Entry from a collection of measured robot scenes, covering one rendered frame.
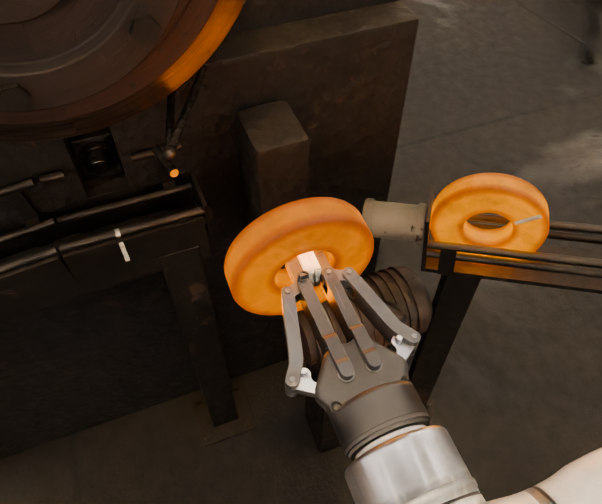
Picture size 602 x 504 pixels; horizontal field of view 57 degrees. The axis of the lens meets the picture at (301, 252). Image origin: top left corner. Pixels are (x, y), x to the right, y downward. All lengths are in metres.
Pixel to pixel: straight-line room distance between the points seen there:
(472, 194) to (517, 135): 1.41
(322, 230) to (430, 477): 0.23
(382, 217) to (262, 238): 0.33
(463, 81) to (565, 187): 0.63
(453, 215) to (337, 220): 0.29
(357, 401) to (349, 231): 0.17
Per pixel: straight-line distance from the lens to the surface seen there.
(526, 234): 0.80
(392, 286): 0.91
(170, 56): 0.60
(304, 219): 0.50
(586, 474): 0.45
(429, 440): 0.44
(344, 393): 0.47
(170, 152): 0.57
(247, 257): 0.51
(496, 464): 1.41
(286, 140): 0.74
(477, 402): 1.45
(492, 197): 0.75
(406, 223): 0.79
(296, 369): 0.48
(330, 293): 0.52
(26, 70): 0.53
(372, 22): 0.84
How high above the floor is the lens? 1.27
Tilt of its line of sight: 51 degrees down
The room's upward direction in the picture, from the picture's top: straight up
